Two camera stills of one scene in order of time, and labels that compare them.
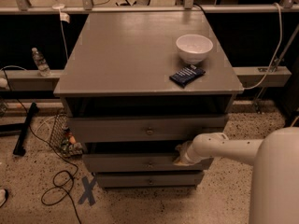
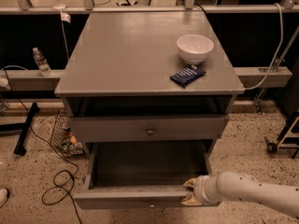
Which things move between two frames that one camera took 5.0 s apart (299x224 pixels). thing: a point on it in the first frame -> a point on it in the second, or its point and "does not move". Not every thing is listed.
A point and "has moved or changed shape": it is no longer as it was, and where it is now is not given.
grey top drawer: (116, 129) does not move
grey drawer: (139, 162) has moved or changed shape
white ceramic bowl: (193, 48) does not move
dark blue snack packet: (186, 76) does not move
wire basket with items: (63, 140) does not move
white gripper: (190, 157) -> (199, 190)
